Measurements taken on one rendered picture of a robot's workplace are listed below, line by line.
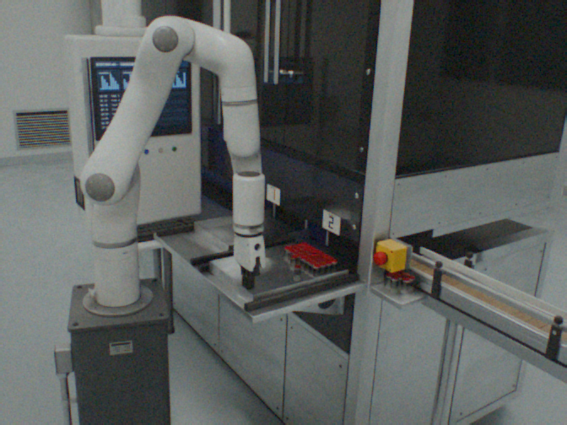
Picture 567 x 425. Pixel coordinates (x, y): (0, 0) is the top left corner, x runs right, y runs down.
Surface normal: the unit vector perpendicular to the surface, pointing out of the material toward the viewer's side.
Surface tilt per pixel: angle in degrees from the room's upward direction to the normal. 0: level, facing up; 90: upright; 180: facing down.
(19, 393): 0
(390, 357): 90
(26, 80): 90
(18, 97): 90
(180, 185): 90
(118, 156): 67
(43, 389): 0
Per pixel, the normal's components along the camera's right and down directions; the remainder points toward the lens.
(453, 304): -0.83, 0.15
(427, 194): 0.56, 0.29
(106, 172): 0.24, -0.08
